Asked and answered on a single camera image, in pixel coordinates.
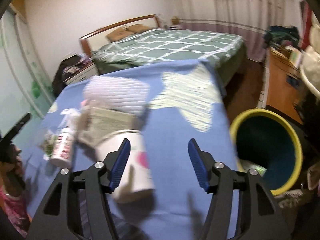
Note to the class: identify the sliding wardrobe door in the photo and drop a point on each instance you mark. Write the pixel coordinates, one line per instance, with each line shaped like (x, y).
(25, 85)

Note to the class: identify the red garment hanging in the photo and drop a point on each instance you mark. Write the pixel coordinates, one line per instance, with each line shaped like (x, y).
(306, 27)

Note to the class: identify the orange wooden cabinet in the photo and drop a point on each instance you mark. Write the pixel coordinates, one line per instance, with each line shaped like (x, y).
(277, 94)

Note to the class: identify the blue tablecloth with white print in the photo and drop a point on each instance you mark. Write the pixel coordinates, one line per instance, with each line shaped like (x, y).
(184, 102)

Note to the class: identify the white nightstand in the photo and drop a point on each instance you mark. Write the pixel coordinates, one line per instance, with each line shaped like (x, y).
(85, 73)

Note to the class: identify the clothes pile on cabinet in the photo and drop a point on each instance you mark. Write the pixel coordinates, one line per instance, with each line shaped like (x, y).
(282, 36)

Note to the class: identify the white paper cup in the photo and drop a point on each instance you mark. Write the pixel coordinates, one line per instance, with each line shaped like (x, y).
(136, 182)

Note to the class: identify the bubble wrap sheet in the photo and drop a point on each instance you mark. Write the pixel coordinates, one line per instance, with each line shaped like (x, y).
(118, 93)

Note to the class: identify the cream puffer jacket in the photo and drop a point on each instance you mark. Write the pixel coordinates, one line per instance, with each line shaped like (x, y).
(309, 69)

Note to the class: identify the white yogurt bottle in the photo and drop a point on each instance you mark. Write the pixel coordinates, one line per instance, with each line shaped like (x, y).
(63, 149)

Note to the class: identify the pink beige curtain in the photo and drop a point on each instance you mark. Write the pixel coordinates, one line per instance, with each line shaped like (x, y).
(247, 18)

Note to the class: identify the green checked duvet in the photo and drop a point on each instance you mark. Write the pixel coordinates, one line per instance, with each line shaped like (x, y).
(225, 52)

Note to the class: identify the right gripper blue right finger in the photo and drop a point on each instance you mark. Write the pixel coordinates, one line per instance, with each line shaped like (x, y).
(201, 163)

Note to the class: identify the brown pillow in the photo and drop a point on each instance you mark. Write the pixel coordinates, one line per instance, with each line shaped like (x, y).
(118, 34)
(138, 28)

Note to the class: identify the printed paper package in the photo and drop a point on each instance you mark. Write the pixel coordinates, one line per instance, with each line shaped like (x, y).
(95, 124)

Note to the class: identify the yellow rimmed trash bin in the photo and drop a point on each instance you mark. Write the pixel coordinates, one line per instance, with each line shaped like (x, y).
(267, 140)

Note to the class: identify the wooden bed with headboard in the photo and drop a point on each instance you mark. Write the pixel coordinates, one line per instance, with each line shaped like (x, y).
(96, 39)

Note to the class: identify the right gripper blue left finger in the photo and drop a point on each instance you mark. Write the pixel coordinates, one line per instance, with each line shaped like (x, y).
(122, 156)

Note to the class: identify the pile of clothes on nightstand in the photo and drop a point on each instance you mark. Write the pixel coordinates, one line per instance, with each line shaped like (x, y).
(68, 68)

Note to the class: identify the brown pillow left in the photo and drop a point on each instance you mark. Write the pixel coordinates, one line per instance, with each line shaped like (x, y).
(118, 34)

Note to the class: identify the brown pillow right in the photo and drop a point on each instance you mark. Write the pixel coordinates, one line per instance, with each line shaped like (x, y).
(138, 28)

